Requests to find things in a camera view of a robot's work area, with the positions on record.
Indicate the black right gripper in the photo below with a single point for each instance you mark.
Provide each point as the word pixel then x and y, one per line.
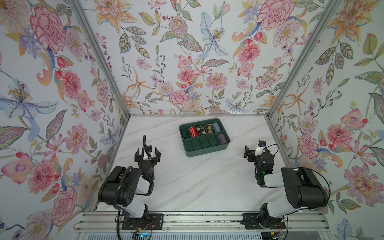
pixel 252 154

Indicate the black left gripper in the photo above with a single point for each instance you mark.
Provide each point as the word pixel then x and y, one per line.
pixel 156 159

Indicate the purple sock with beige toe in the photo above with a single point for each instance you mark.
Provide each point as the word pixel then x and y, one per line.
pixel 222 139

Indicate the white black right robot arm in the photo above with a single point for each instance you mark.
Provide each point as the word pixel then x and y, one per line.
pixel 301 187

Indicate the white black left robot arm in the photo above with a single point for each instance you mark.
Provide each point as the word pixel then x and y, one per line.
pixel 123 184

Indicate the red patterned rolled sock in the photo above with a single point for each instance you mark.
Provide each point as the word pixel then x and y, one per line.
pixel 193 132

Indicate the blue rolled sock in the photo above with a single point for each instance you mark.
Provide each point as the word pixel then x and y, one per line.
pixel 216 127

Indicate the green plastic organizer bin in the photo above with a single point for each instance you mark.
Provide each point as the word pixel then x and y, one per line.
pixel 202 145

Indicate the grey argyle rolled sock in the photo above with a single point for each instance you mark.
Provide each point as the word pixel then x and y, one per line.
pixel 201 130

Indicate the brown argyle rolled sock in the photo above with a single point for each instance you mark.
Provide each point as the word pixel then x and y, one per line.
pixel 209 129

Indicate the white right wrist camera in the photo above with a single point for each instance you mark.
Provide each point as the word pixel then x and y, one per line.
pixel 260 148

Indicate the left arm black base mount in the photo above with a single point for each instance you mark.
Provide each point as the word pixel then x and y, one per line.
pixel 150 221

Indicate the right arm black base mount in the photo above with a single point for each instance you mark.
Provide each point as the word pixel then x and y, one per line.
pixel 253 221

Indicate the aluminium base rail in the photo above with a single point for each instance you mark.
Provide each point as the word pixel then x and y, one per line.
pixel 203 221

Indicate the aluminium corner post left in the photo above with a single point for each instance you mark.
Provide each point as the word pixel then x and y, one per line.
pixel 93 41

